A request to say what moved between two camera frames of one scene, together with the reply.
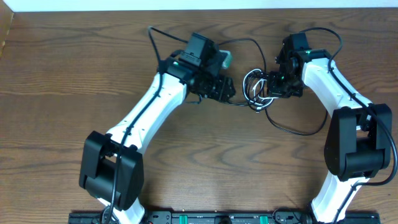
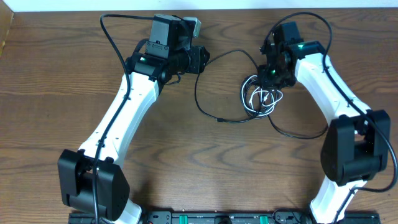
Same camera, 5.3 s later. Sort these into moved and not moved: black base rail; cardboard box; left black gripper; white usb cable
Moved: left black gripper; white usb cable
Not moved: black base rail; cardboard box
